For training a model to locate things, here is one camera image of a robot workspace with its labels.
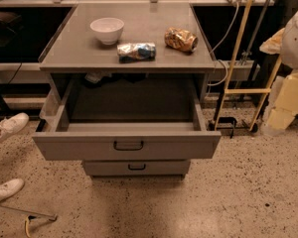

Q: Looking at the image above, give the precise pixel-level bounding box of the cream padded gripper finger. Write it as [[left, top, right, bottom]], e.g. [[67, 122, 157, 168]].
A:
[[261, 70, 298, 135]]

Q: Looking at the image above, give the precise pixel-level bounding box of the grey top drawer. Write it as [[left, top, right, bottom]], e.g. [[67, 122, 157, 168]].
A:
[[33, 74, 221, 161]]

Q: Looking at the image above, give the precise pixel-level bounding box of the grey drawer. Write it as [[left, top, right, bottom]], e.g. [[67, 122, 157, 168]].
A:
[[82, 160, 191, 177], [33, 74, 221, 161]]

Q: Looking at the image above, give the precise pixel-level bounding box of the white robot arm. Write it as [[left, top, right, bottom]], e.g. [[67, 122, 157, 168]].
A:
[[259, 11, 298, 136]]

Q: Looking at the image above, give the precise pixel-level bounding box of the grey metal drawer cabinet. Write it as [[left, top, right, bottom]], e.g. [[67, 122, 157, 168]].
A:
[[38, 2, 220, 180]]

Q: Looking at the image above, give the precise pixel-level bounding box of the grey bottom drawer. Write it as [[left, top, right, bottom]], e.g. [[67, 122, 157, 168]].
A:
[[82, 160, 191, 177]]

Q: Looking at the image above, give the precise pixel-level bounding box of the crushed gold can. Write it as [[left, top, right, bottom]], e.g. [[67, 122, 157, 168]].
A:
[[164, 27, 199, 53]]

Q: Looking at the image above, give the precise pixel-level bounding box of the crushed blue silver can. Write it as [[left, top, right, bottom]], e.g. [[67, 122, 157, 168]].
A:
[[117, 43, 156, 62]]

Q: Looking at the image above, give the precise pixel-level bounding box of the white ceramic bowl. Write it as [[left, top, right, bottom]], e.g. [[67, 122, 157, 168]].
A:
[[90, 18, 124, 45]]

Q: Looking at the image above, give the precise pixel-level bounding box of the grey metal rod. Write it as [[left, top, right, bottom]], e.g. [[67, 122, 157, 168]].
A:
[[0, 205, 58, 221]]

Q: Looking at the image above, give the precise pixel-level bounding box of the upper white sneaker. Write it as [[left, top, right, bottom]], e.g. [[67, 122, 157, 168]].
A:
[[0, 113, 29, 143]]

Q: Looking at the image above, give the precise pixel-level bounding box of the white sneaker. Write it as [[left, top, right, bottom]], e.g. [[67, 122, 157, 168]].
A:
[[0, 113, 29, 143], [0, 178, 24, 202]]

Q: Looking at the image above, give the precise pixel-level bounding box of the lower white sneaker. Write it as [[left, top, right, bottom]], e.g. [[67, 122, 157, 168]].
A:
[[0, 178, 24, 202]]

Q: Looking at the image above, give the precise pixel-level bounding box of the yellow metal ladder frame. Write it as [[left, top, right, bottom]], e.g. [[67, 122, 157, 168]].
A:
[[214, 0, 298, 133]]

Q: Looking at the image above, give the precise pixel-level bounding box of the white power cable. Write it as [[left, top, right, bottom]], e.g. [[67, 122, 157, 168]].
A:
[[207, 0, 241, 87]]

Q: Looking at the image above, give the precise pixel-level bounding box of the black cable at left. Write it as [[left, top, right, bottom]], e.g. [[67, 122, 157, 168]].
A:
[[6, 61, 24, 86]]

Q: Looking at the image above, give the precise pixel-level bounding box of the yellow strap on floor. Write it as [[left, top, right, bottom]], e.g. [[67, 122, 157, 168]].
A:
[[24, 215, 38, 238]]

